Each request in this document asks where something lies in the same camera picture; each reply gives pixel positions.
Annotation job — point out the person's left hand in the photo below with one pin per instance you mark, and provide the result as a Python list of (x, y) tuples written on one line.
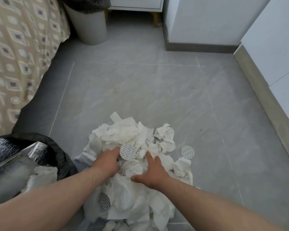
[(108, 163)]

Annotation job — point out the white wardrobe beige plinth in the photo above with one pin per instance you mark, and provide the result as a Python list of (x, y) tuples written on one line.
[(279, 57)]

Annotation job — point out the pile of white tissue scraps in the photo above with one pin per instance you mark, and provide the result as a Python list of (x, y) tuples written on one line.
[(125, 132)]

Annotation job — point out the wooden table leg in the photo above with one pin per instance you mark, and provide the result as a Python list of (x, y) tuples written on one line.
[(155, 20)]

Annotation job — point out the white trash bin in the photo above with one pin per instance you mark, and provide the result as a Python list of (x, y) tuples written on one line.
[(91, 28)]

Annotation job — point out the person's right forearm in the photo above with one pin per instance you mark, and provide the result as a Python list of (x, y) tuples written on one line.
[(207, 209)]

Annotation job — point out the beige patterned bedspread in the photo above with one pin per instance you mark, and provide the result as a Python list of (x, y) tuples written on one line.
[(19, 57)]

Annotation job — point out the white nightstand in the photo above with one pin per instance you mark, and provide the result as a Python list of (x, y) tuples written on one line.
[(134, 2)]

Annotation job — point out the dark grey skirting board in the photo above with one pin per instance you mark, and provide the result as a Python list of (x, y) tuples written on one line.
[(200, 48)]

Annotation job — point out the tissues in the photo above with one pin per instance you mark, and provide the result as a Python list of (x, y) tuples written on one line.
[(43, 178)]

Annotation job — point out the grey bed base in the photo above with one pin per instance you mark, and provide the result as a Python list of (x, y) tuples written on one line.
[(45, 88)]

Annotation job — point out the person's left forearm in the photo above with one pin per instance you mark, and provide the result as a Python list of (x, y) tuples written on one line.
[(50, 202)]

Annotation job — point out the silver foil bag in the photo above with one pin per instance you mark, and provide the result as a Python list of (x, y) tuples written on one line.
[(9, 170)]

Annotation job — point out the person's right hand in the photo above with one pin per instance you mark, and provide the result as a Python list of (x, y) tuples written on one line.
[(154, 175)]

